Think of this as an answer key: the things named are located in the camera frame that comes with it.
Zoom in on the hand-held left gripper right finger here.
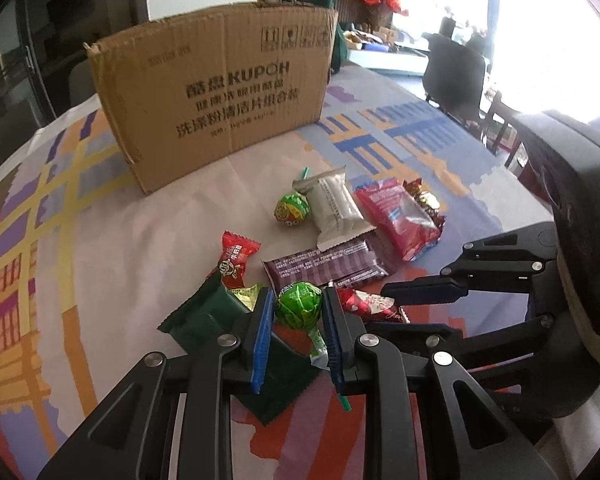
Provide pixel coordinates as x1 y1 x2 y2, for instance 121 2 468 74
321 286 561 480

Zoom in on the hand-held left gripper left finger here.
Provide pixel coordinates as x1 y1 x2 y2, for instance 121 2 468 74
36 287 276 480

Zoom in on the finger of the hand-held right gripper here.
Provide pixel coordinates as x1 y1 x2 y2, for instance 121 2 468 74
381 221 561 307
366 311 557 401

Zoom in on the red heart print candy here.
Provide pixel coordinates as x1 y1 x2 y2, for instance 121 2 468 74
336 287 408 323

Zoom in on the dark green snack packet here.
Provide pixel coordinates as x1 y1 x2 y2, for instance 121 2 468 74
156 276 326 427

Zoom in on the pink red snack packet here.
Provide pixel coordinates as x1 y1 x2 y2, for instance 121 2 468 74
354 178 443 262

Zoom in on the purple snack bar packet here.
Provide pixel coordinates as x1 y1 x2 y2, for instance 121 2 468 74
261 236 398 292

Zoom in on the brown cardboard box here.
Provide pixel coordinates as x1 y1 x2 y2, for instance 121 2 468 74
82 1 340 195

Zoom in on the person's right forearm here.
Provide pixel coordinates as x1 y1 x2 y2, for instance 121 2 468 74
530 370 600 480

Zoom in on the green yellow wrapped candy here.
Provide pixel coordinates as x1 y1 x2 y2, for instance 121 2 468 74
227 282 263 313

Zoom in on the gold red wrapped candy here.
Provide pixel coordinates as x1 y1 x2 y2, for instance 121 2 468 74
402 178 446 228

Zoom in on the white snack packet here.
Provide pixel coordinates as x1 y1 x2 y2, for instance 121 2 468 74
292 166 377 251

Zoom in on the green orange wrapped lollipop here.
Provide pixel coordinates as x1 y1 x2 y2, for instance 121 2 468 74
272 165 312 223

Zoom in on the brown wooden chair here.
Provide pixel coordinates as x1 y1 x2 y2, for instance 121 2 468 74
485 90 521 156

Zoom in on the dark dining chair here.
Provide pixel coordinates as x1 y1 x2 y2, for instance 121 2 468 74
422 32 488 126

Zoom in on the white sideboard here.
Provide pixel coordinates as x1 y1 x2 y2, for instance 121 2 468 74
345 40 431 77

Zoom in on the pile of small boxes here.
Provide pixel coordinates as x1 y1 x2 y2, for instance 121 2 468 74
344 22 402 53

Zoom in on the black framed glass door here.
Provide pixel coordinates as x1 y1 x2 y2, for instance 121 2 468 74
0 0 146 131

